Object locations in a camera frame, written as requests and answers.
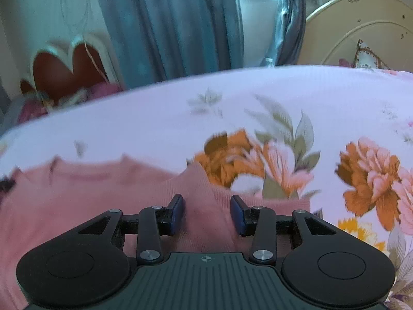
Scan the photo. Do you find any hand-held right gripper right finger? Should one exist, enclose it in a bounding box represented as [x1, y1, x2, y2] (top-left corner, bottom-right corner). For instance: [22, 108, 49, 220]
[230, 195, 338, 264]

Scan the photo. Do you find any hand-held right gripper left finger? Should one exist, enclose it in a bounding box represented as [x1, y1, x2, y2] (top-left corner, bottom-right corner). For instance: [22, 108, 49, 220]
[77, 194, 186, 265]

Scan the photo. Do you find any pink long-sleeved sweater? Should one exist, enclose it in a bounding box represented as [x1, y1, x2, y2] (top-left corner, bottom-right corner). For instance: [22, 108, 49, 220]
[0, 156, 311, 310]

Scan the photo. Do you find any pile of clothes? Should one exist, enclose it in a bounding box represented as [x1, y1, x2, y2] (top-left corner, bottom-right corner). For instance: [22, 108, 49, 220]
[0, 82, 125, 126]

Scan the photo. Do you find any floral bedsheet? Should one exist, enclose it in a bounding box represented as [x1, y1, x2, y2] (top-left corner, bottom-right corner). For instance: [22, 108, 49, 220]
[0, 66, 413, 310]

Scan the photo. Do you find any red heart-shaped headboard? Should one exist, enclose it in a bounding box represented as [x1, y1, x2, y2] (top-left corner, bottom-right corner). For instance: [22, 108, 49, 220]
[19, 34, 121, 104]

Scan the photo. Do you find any wide blue curtain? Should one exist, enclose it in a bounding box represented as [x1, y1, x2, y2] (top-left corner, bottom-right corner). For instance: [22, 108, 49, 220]
[93, 0, 245, 82]

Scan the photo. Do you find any tied blue curtain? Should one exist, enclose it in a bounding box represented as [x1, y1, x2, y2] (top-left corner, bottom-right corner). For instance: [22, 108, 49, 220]
[268, 0, 307, 68]

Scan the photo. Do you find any patterned cream pillow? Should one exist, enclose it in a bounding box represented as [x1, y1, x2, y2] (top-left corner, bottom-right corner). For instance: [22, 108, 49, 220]
[353, 39, 393, 71]

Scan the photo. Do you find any cream round headboard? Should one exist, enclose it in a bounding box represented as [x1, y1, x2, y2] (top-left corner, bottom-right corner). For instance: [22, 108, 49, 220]
[296, 0, 413, 72]

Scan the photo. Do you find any thin hanging cable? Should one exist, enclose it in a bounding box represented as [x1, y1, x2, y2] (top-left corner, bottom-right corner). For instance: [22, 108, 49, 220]
[82, 37, 109, 83]

